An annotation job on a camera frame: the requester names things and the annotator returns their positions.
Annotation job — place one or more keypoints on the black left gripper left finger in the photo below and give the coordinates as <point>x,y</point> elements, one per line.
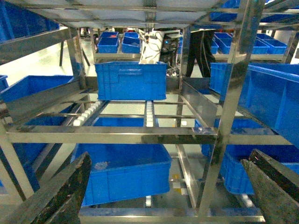
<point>59,201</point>

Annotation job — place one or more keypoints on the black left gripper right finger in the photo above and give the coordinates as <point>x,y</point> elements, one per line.
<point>275,186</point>

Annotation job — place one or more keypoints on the blue crate on lower layer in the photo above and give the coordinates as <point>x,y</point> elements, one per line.
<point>125,171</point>

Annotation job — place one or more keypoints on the blue crate on layer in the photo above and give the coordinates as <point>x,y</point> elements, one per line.
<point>125,171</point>
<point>131,81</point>

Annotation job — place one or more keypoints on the blue crate right shelf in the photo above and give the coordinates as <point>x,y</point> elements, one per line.
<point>271,93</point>

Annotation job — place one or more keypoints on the blue crate shelf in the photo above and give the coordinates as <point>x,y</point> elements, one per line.
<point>32,84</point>
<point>271,93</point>

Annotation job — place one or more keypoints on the blue crate left shelf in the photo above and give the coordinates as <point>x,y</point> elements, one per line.
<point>32,84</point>

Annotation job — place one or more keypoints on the stainless steel shelf rack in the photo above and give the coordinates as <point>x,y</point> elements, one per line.
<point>37,136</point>

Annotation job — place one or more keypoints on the blue crate lower right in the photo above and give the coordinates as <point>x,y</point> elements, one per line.
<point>236,180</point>

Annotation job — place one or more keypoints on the white roller track left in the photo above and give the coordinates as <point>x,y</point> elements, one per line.
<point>79,121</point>

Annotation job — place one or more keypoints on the white roller track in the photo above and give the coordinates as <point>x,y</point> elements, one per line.
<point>79,121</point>
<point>149,117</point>

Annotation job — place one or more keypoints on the white roller track centre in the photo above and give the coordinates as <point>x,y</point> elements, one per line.
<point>149,117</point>

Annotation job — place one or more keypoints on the blue crate behind right crate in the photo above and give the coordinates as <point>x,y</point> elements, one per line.
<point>219,78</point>

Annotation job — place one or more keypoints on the person in black trousers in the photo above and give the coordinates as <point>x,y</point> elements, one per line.
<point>200,50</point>

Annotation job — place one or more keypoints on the white robot body background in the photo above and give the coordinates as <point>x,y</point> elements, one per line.
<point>152,42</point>

